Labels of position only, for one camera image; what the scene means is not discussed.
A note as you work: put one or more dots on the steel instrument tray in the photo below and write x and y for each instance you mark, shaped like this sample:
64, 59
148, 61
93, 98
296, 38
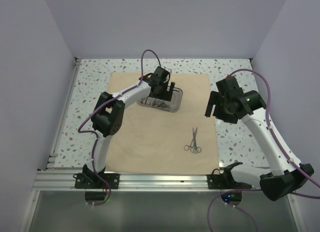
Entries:
169, 106

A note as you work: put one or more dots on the steel surgical scissors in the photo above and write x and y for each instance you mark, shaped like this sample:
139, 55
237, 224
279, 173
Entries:
194, 147

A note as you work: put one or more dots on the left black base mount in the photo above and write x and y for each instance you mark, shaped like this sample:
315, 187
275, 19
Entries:
84, 182

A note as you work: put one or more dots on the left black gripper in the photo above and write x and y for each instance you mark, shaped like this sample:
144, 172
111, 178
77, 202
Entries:
166, 95

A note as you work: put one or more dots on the beige cloth wrap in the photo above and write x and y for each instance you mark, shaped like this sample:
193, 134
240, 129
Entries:
152, 140

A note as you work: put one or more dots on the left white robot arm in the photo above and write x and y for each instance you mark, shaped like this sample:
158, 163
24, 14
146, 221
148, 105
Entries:
106, 119

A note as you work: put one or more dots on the aluminium front rail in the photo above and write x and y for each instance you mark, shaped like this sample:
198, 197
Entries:
62, 180

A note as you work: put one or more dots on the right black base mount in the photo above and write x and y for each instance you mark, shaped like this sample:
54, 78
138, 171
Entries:
224, 181

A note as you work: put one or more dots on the steel needle holder clamp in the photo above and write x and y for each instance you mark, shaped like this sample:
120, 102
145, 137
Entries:
188, 146

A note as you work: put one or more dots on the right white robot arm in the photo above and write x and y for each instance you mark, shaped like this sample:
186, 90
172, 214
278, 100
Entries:
286, 173

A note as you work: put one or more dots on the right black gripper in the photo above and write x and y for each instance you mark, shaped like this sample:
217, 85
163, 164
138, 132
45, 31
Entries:
228, 118

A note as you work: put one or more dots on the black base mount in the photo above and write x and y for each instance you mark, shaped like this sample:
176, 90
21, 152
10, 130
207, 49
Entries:
84, 182
224, 181

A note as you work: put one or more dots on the left aluminium side rail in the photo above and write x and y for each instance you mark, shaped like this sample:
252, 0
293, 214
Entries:
53, 153

